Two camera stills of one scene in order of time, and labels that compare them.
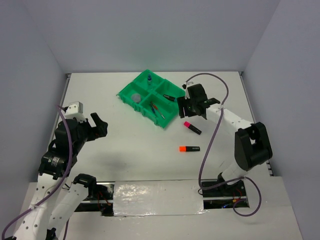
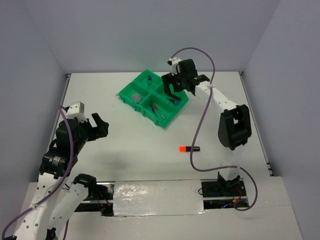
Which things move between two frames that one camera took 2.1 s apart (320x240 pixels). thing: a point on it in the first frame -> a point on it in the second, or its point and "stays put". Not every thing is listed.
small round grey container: (136, 97) stays put
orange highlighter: (183, 149) stays put
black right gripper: (180, 101) -> (168, 79)
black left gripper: (101, 129) stays put
